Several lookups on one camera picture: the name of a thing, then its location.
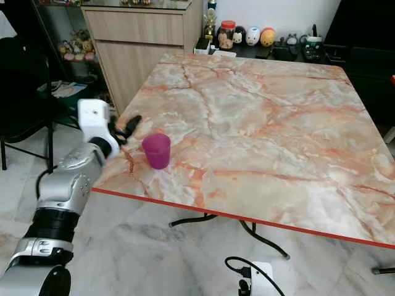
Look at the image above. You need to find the dark green mug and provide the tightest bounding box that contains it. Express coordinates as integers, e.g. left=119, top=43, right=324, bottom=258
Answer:
left=302, top=24, right=325, bottom=61

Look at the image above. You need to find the light wooden cabinet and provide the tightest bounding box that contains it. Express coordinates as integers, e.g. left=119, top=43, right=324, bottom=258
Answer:
left=80, top=0, right=206, bottom=115

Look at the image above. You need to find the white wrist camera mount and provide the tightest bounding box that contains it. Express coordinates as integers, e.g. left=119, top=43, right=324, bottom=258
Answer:
left=247, top=262, right=280, bottom=296
left=77, top=99, right=120, bottom=158

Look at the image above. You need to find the green box with papers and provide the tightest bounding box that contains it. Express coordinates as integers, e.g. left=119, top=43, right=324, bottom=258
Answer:
left=36, top=80, right=94, bottom=127

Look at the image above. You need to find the white round figure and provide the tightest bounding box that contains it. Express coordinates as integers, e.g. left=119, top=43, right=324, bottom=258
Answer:
left=246, top=27, right=262, bottom=47

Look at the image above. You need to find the black tv cabinet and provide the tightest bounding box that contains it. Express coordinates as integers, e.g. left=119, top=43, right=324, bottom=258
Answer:
left=323, top=0, right=395, bottom=127

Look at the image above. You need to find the yellow orange round figure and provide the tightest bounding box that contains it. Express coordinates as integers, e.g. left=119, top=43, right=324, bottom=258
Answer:
left=260, top=27, right=277, bottom=48

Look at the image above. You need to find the small gold trophy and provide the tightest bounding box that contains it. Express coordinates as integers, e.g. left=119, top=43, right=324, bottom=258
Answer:
left=202, top=5, right=218, bottom=52

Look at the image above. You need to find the small grey figure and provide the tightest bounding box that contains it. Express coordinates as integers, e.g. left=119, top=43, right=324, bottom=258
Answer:
left=283, top=33, right=301, bottom=49

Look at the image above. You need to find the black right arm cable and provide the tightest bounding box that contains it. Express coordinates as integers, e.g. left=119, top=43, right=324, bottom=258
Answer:
left=225, top=256, right=286, bottom=296

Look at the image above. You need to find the glass shelf with plush toys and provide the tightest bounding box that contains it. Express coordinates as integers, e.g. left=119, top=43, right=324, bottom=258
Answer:
left=31, top=0, right=109, bottom=99

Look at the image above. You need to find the red-lidded clear jar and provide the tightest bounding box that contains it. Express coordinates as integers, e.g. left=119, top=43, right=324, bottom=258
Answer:
left=218, top=20, right=237, bottom=51

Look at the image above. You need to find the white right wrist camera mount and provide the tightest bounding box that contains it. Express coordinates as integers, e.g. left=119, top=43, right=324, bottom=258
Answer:
left=247, top=262, right=280, bottom=296

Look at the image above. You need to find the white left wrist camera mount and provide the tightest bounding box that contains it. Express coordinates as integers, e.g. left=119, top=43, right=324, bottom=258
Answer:
left=77, top=99, right=120, bottom=158

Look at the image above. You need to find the black folding chair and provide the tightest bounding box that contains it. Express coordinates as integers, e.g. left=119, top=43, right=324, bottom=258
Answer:
left=0, top=36, right=57, bottom=175

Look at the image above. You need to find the purple plastic cup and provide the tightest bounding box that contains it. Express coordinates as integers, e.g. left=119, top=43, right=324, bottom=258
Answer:
left=141, top=133, right=172, bottom=170

